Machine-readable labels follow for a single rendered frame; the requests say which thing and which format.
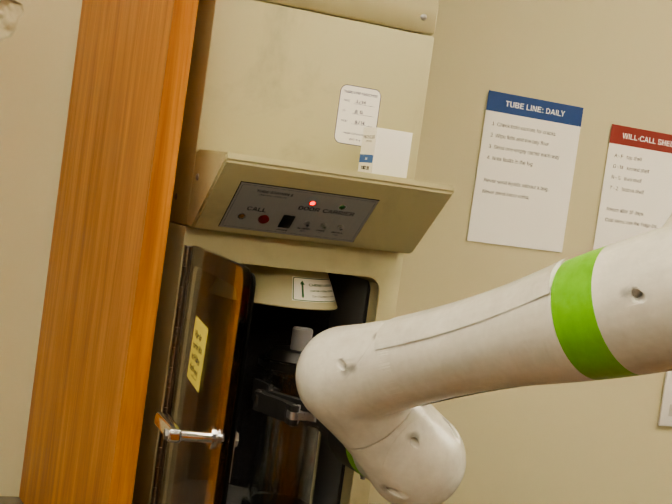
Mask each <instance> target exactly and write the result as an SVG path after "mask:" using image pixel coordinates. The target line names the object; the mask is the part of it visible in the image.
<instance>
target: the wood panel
mask: <svg viewBox="0 0 672 504"><path fill-rule="evenodd" d="M198 2H199V0H82V8H81V16H80V24H79V32H78V39H77V47H76V55H75V63H74V71H73V78H72V86H71V94H70V102H69V110H68V117H67V125H66V133H65V141H64V149H63V156H62V164H61V172H60V180H59V188H58V195H57V203H56V211H55V219H54V227H53V234H52V242H51V250H50V258H49V266H48V273H47V281H46V289H45V297H44V305H43V312H42V320H41V328H40V336H39V344H38V351H37V359H36V367H35V375H34V383H33V390H32V398H31V406H30V414H29V422H28V429H27V437H26V445H25V453H24V461H23V468H22V476H21V484H20V492H19V497H20V499H21V500H22V502H23V503H24V504H132V498H133V491H134V483H135V476H136V468H137V461H138V453H139V446H140V438H141V431H142V423H143V415H144V408H145V400H146V393H147V385H148V378H149V370H150V363H151V355H152V348H153V340H154V333H155V325H156V318H157V310H158V303H159V295H160V288H161V280H162V273H163V265H164V258H165V250H166V243H167V235H168V228H169V220H170V213H171V205H172V198H173V190H174V183H175V175H176V167H177V160H178V152H179V145H180V137H181V130H182V122H183V115H184V107H185V100H186V92H187V85H188V77H189V70H190V62H191V55H192V47H193V40H194V32H195V25H196V17H197V10H198Z"/></svg>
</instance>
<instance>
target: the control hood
mask: <svg viewBox="0 0 672 504"><path fill-rule="evenodd" d="M241 181H244V182H252V183H259V184H266V185H274V186H281V187H288V188H295V189H303V190H310V191H317V192H325V193H332V194H339V195H347V196H354V197H361V198H368V199H376V200H380V201H379V202H378V204H377V205H376V207H375V209H374V210H373V212H372V213H371V215H370V216H369V218H368V220H367V221H366V223H365V224H364V226H363V227H362V229H361V231H360V232H359V234H358V235H357V237H356V238H355V240H354V242H345V241H337V240H328V239H320V238H312V237H303V236H295V235H287V234H278V233H270V232H262V231H253V230H245V229H237V228H228V227H220V226H218V225H219V223H220V221H221V219H222V218H223V216H224V214H225V212H226V210H227V208H228V206H229V204H230V202H231V200H232V198H233V196H234V194H235V192H236V190H237V188H238V186H239V184H240V182H241ZM454 189H455V188H453V185H448V184H441V183H434V182H427V181H421V180H414V179H407V178H400V177H393V176H387V175H380V174H373V173H366V172H359V171H353V170H346V169H339V168H332V167H325V166H319V165H312V164H305V163H298V162H291V161H284V160H278V159H271V158H264V157H257V156H250V155H244V154H237V153H230V152H221V151H211V150H201V149H199V151H196V157H195V164H194V172H193V179H192V187H191V194H190V202H189V209H188V217H187V225H189V226H188V227H191V228H196V229H205V230H213V231H222V232H230V233H239V234H247V235H256V236H264V237H272V238H281V239H289V240H298V241H306V242H315V243H323V244H332V245H340V246H349V247H357V248H366V249H374V250H383V251H391V252H400V253H408V254H410V253H412V252H413V251H414V249H415V248H416V246H417V245H418V243H419V242H420V241H421V239H422V238H423V236H424V235H425V233H426V232H427V230H428V229H429V228H430V226H431V225H432V223H433V222H434V220H435V219H436V217H437V216H438V215H439V213H440V212H441V210H442V209H443V207H444V206H445V204H446V203H447V202H448V200H449V199H450V197H451V196H452V194H453V193H454Z"/></svg>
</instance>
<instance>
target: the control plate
mask: <svg viewBox="0 0 672 504"><path fill-rule="evenodd" d="M312 200H314V201H316V202H317V203H316V205H314V206H309V202H310V201H312ZM379 201H380V200H376V199H368V198H361V197H354V196H347V195H339V194H332V193H325V192H317V191H310V190H303V189H295V188H288V187H281V186H274V185H266V184H259V183H252V182H244V181H241V182H240V184H239V186H238V188H237V190H236V192H235V194H234V196H233V198H232V200H231V202H230V204H229V206H228V208H227V210H226V212H225V214H224V216H223V218H222V219H221V221H220V223H219V225H218V226H220V227H228V228H237V229H245V230H253V231H262V232H270V233H278V234H287V235H295V236H303V237H312V238H320V239H328V240H337V241H345V242H354V240H355V238H356V237H357V235H358V234H359V232H360V231H361V229H362V227H363V226H364V224H365V223H366V221H367V220H368V218H369V216H370V215H371V213H372V212H373V210H374V209H375V207H376V205H377V204H378V202H379ZM342 204H344V205H346V208H345V209H344V210H339V209H338V207H339V206H340V205H342ZM240 213H244V214H245V215H246V217H245V218H243V219H239V218H238V215H239V214H240ZM262 215H267V216H268V217H269V221H268V222H267V223H264V224H262V223H259V221H258V218H259V217H260V216H262ZM284 215H290V216H296V217H295V219H294V221H293V222H292V224H291V226H290V227H289V228H281V227H278V225H279V223H280V221H281V220H282V218H283V216H284ZM305 221H310V222H311V223H310V225H309V226H308V227H306V226H305V225H304V222H305ZM322 223H326V224H327V226H326V228H325V229H323V228H322V227H321V226H320V225H321V224H322ZM339 225H343V226H344V228H343V230H342V231H340V230H338V229H337V227H338V226H339Z"/></svg>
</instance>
